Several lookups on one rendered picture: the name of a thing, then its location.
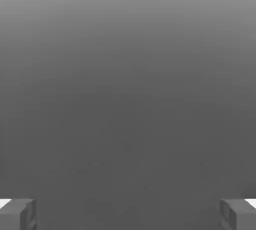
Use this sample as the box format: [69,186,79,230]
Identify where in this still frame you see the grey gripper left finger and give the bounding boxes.
[0,198,38,230]

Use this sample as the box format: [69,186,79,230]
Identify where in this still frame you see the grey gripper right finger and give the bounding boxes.
[219,198,256,230]

